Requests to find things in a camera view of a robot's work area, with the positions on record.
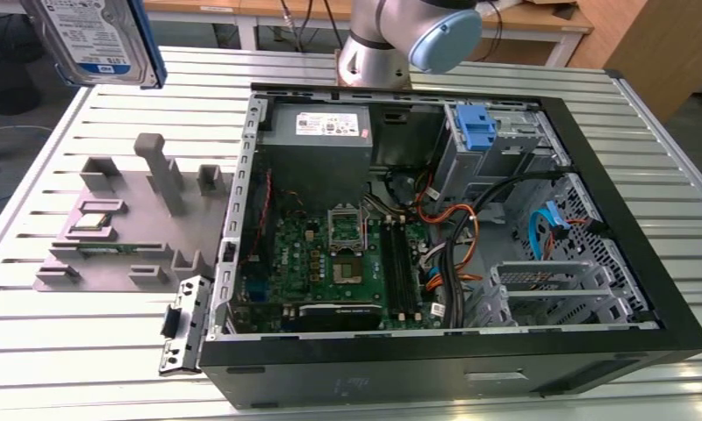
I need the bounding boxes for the blue SATA wire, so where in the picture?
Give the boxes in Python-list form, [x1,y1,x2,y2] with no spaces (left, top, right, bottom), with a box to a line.
[528,203,571,264]

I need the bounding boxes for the black plug coloured power wire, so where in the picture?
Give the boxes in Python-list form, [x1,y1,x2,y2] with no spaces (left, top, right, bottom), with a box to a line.
[547,217,609,245]

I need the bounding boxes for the hard disk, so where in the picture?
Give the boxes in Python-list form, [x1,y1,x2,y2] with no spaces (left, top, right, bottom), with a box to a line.
[34,0,170,91]

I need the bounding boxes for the metal socket cover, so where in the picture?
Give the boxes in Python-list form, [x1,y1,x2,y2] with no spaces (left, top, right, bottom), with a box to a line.
[326,205,369,255]

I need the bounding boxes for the grey power supply unit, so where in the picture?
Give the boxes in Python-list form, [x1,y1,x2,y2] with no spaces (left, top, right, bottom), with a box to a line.
[257,103,376,211]

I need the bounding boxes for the CPU socket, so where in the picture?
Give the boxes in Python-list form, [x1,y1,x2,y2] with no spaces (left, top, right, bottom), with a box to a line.
[332,253,369,286]

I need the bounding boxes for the black RAM slot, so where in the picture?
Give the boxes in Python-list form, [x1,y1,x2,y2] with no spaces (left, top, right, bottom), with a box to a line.
[392,217,413,320]
[398,217,421,320]
[385,217,405,320]

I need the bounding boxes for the green motherboard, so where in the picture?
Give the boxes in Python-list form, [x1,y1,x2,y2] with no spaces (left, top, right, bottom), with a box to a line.
[237,210,446,332]

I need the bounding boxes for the metal optical drive cage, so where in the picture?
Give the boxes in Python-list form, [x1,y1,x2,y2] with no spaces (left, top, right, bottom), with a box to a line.
[436,103,569,207]

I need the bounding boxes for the black graphics card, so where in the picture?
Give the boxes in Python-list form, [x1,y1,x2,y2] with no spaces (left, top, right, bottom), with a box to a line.
[281,300,382,332]

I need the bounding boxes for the blue plastic drive latch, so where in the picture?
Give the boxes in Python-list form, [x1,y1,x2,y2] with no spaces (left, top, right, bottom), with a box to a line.
[454,104,498,153]

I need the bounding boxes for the grey parts rack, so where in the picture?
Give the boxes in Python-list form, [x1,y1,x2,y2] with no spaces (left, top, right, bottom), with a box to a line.
[30,132,239,296]

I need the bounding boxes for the black open PC case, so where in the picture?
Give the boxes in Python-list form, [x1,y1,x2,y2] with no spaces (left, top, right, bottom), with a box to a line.
[197,81,702,411]

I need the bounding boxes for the green RAM stick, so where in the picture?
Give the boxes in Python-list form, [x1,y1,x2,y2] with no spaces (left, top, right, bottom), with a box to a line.
[75,246,137,256]

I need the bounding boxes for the silver CPU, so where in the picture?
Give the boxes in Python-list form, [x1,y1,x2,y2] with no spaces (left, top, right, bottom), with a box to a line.
[72,214,114,233]

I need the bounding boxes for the wooden top desk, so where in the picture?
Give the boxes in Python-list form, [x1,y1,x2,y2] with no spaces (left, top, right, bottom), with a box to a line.
[146,0,596,67]

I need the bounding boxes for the wooden cabinet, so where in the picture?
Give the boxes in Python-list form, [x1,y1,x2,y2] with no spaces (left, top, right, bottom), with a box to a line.
[573,0,702,124]

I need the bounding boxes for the black bin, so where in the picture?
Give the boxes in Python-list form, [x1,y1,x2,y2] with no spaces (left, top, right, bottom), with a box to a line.
[0,12,46,118]

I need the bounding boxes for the yellow black wire bundle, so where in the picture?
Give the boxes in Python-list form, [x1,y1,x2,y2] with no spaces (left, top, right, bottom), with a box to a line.
[366,195,412,218]

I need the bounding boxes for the red black twisted wire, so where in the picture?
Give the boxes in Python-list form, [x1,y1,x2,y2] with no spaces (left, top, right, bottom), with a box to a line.
[255,168,274,264]

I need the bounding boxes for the orange wire bundle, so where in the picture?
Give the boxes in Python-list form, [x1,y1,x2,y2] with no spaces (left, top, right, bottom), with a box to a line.
[414,203,485,290]

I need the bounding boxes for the black cable bundle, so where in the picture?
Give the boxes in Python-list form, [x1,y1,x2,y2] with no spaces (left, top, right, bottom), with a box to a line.
[442,168,573,330]

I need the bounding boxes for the metal expansion slot bracket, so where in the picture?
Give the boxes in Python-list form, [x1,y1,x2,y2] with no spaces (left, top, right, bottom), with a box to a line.
[158,274,213,378]

